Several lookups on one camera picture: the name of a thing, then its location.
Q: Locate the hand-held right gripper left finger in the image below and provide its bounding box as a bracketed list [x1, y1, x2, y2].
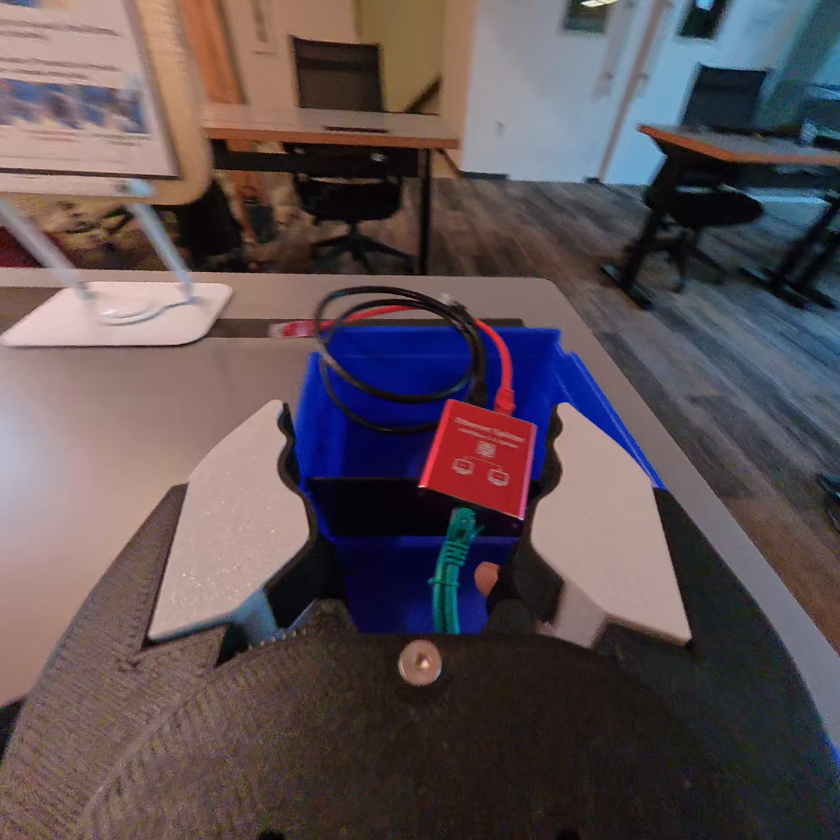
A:
[147, 399, 347, 647]

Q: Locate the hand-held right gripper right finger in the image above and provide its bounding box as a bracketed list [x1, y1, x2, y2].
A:
[511, 402, 694, 649]

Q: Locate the red ethernet splitter box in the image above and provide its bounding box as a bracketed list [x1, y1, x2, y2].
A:
[418, 399, 539, 521]

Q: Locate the green ethernet cable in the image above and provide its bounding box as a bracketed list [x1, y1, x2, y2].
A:
[428, 507, 485, 635]

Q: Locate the blue plastic bin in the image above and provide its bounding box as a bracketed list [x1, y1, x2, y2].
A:
[292, 326, 667, 635]

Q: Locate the red ethernet cable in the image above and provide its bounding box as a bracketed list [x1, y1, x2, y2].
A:
[269, 305, 519, 414]

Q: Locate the black ethernet cable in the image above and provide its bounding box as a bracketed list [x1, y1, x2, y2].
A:
[314, 287, 490, 434]

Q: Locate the brown office desk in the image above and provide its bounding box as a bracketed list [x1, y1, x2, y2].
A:
[600, 123, 840, 309]
[200, 105, 460, 277]

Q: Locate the black bin divider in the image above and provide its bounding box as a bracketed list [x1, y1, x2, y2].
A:
[305, 478, 546, 540]

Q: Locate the white stand with wooden board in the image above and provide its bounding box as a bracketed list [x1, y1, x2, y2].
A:
[0, 0, 234, 349]

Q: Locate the black office chair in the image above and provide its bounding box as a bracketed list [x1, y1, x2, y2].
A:
[646, 184, 765, 293]
[289, 34, 387, 114]
[292, 174, 414, 270]
[679, 62, 770, 132]

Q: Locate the instruction poster sheet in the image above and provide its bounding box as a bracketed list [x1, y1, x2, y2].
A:
[0, 0, 181, 179]

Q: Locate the phone icon door sign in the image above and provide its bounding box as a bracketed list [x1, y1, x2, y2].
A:
[678, 0, 731, 38]
[563, 0, 621, 34]

